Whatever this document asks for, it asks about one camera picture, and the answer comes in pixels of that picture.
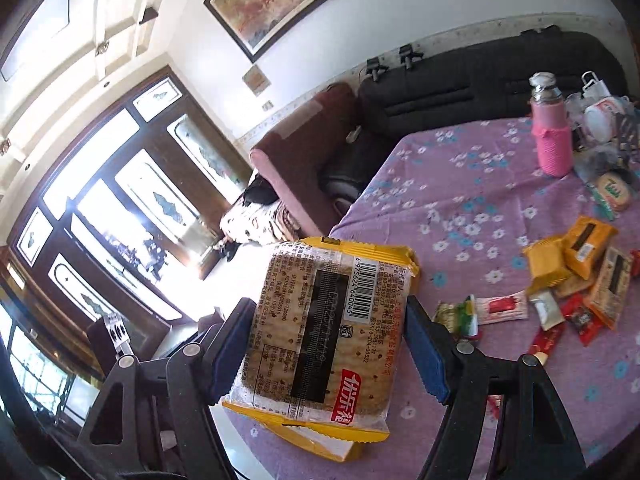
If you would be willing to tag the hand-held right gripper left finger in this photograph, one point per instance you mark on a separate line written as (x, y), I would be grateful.
(230, 355)

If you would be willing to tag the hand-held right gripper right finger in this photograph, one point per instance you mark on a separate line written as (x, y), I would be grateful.
(425, 355)

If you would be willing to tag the green pea snack packet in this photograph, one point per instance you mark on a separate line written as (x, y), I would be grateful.
(452, 317)

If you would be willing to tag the red candy wrapper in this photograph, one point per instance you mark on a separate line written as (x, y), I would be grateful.
(495, 407)
(636, 264)
(547, 342)

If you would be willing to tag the white and red candy packet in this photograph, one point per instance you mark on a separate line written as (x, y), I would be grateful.
(502, 307)

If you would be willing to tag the clear cracker packet yellow ends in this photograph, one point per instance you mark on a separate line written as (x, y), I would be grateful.
(320, 330)
(607, 290)

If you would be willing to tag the small white snack packet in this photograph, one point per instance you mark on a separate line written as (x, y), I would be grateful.
(547, 310)

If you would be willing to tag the plain yellow snack packet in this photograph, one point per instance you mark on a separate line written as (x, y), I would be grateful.
(545, 265)

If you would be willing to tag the dark printed red candy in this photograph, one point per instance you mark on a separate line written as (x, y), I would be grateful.
(580, 320)

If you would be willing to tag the yellow packet with dark label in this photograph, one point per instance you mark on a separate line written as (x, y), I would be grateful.
(595, 260)

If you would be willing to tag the printed blanket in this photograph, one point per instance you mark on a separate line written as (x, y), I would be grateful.
(250, 222)

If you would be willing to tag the purple floral tablecloth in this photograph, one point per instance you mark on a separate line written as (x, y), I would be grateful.
(450, 200)

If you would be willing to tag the black bag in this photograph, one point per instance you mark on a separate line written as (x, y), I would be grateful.
(259, 192)

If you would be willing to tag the maroon armchair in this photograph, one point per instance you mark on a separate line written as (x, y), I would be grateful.
(300, 160)

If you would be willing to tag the white remote control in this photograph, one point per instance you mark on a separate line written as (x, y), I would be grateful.
(355, 133)

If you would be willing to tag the wooden glass door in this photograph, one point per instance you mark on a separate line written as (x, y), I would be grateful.
(155, 127)

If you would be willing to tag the round green biscuit packet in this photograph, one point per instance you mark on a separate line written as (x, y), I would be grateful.
(614, 192)

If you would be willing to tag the pink thermos bottle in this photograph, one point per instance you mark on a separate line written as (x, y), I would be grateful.
(552, 140)

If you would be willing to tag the clear plastic bag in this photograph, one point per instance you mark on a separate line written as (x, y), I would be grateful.
(600, 162)

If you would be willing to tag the black sofa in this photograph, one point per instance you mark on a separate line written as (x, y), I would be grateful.
(450, 95)

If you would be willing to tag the black clamp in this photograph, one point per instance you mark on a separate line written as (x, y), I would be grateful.
(376, 69)
(410, 56)

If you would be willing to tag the white plastic jar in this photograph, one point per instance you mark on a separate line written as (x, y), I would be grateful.
(602, 120)

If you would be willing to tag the white paper bag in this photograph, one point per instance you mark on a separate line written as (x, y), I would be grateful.
(595, 87)

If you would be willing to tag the wall switch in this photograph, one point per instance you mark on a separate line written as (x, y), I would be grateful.
(267, 106)

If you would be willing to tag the paper wall notice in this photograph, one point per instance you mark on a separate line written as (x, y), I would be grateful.
(256, 80)

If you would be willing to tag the framed wall painting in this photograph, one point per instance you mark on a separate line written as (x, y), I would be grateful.
(280, 5)

